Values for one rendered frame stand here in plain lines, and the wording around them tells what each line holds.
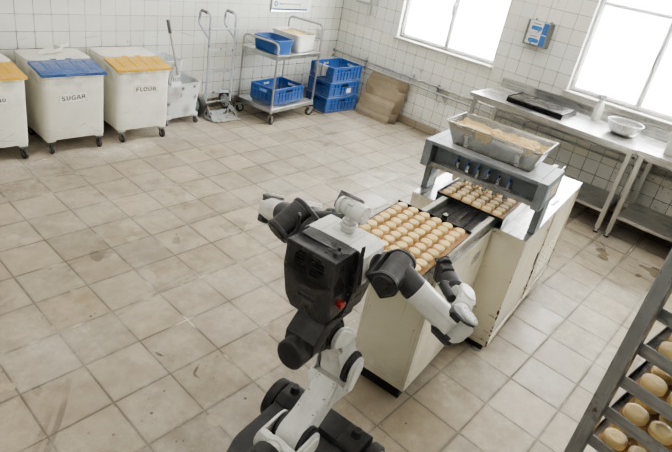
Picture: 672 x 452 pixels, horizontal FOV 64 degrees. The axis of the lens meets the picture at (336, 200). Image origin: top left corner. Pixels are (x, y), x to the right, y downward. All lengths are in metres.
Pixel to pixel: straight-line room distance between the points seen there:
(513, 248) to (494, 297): 0.34
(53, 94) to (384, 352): 3.50
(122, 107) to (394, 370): 3.61
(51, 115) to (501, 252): 3.79
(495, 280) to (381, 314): 0.77
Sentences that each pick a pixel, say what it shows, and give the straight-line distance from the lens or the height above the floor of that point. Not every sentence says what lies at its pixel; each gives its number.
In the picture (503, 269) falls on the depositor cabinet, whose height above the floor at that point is 0.62.
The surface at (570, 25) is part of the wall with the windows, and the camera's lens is 6.34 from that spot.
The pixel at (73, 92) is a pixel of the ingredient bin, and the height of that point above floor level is 0.55.
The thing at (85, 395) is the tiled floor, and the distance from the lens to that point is 2.97.
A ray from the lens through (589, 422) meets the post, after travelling 1.39.
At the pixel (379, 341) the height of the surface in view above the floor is 0.30.
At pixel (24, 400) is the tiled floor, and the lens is 3.00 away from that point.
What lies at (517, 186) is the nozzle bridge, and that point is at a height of 1.08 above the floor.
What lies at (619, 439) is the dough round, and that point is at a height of 1.24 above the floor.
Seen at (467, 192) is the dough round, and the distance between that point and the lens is 3.26.
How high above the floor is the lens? 2.15
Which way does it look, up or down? 26 degrees down
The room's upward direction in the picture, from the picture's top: 11 degrees clockwise
